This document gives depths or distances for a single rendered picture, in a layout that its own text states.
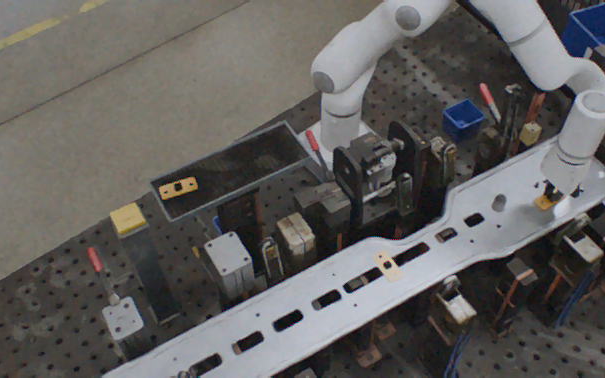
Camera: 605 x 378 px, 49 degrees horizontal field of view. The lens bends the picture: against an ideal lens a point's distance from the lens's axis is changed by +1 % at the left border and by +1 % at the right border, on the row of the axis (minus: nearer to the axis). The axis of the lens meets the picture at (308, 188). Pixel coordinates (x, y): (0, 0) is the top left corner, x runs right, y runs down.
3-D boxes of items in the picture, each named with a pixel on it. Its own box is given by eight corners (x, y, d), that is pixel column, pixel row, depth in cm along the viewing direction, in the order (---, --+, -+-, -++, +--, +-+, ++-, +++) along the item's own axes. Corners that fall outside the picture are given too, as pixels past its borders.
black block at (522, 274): (498, 348, 176) (525, 296, 153) (472, 316, 182) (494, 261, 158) (521, 334, 178) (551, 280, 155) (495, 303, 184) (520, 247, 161)
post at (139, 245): (157, 327, 181) (119, 241, 146) (147, 306, 185) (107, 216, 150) (183, 314, 183) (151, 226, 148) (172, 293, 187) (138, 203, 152)
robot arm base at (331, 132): (297, 140, 209) (296, 102, 194) (338, 108, 217) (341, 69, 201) (339, 175, 202) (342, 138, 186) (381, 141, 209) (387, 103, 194)
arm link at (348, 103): (313, 106, 193) (314, 46, 173) (347, 68, 201) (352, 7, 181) (347, 124, 189) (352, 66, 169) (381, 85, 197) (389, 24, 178)
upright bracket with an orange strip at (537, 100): (498, 200, 205) (542, 83, 165) (495, 197, 206) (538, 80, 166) (506, 196, 206) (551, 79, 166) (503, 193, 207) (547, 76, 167)
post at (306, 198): (305, 289, 187) (303, 207, 155) (297, 275, 190) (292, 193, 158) (320, 281, 189) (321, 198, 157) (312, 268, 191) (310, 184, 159)
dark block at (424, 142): (399, 242, 196) (416, 151, 163) (386, 226, 200) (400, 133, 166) (413, 235, 198) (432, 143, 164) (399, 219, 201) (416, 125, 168)
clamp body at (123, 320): (145, 407, 168) (109, 349, 139) (129, 370, 173) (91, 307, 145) (180, 388, 170) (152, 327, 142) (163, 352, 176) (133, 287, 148)
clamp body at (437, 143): (420, 247, 195) (438, 169, 166) (398, 220, 201) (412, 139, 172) (445, 234, 198) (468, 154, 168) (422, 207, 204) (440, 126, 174)
